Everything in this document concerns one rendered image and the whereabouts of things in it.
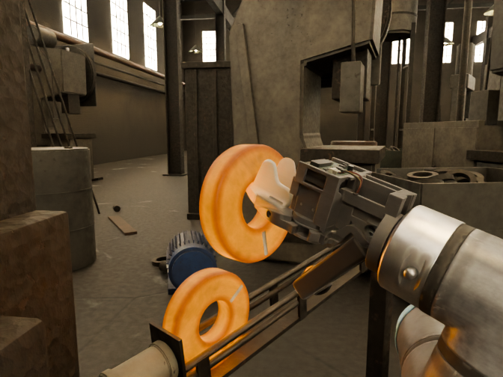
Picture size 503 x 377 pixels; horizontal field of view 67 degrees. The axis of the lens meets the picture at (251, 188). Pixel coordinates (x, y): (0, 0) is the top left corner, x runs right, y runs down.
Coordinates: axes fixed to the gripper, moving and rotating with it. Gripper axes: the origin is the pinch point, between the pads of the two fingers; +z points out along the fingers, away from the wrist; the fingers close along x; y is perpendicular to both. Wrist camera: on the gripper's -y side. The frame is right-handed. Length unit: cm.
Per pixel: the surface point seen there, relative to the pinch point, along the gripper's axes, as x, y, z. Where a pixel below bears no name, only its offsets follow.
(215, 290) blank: 0.0, -18.2, 2.7
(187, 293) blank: 5.0, -17.4, 3.5
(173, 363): 9.1, -24.9, -0.5
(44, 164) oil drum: -55, -82, 228
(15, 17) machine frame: 16.5, 14.5, 38.5
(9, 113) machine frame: 19.1, 1.3, 32.9
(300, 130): -188, -30, 124
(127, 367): 14.6, -24.4, 2.0
